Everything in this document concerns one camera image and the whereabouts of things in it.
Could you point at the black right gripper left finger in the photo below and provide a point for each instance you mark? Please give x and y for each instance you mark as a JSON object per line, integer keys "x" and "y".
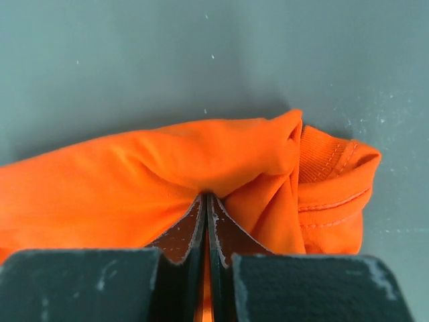
{"x": 162, "y": 282}

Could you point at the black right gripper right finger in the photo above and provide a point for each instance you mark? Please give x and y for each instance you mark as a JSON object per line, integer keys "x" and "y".
{"x": 251, "y": 283}

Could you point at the orange t shirt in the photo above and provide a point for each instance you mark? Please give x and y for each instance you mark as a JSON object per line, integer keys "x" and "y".
{"x": 291, "y": 187}

